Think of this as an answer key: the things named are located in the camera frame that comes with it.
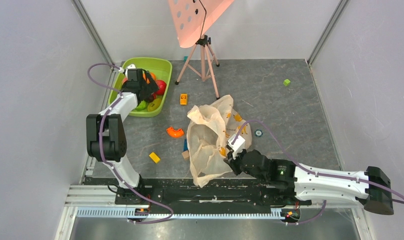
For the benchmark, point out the orange curved toy piece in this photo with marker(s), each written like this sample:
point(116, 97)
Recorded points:
point(175, 133)

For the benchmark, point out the orange yellow toy brick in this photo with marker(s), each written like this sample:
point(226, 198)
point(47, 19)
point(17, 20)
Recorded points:
point(183, 99)

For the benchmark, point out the translucent beige plastic bag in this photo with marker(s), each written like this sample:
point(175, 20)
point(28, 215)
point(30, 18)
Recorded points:
point(210, 127)

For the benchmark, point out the yellow fake fruit slice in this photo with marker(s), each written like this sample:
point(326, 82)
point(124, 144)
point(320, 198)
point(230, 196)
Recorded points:
point(154, 105)

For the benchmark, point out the pink perforated board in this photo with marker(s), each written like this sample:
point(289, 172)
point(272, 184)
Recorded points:
point(192, 18)

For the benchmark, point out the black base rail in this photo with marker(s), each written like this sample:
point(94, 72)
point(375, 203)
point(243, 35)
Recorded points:
point(219, 196)

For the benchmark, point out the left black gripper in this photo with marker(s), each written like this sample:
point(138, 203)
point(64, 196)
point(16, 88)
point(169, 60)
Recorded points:
point(151, 88)

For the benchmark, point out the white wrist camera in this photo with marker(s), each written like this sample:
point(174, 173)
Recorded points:
point(236, 144)
point(125, 70)

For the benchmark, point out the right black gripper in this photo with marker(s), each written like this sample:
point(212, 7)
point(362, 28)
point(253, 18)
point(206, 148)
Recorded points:
point(235, 163)

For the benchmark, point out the blue poker chip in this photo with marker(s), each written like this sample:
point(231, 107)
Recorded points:
point(258, 133)

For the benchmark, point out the red fake apple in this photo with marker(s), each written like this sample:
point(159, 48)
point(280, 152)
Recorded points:
point(161, 87)

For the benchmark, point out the green plastic tub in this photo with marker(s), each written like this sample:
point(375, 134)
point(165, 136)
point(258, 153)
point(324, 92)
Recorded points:
point(161, 71)

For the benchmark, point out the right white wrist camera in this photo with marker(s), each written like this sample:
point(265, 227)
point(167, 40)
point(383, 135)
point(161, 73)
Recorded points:
point(236, 144)

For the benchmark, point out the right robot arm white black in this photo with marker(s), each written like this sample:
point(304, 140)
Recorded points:
point(300, 182)

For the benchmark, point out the orange fake fruit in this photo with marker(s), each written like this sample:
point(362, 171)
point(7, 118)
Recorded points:
point(153, 76)

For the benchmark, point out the small green cube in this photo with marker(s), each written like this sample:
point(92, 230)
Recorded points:
point(286, 82)

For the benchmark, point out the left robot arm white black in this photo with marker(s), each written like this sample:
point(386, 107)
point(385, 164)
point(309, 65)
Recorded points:
point(105, 133)

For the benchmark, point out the green bumpy fake fruit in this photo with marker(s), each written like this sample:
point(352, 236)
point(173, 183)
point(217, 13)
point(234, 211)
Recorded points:
point(142, 105)

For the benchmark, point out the pink tripod stand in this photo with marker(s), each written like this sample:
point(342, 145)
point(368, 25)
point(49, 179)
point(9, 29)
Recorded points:
point(207, 59)

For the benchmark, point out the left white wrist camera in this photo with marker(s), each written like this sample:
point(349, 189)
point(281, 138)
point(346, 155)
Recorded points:
point(125, 70)

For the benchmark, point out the yellow small block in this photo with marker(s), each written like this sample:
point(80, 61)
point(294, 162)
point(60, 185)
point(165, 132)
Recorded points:
point(154, 157)

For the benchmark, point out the wooden cube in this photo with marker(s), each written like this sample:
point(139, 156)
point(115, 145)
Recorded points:
point(186, 155)

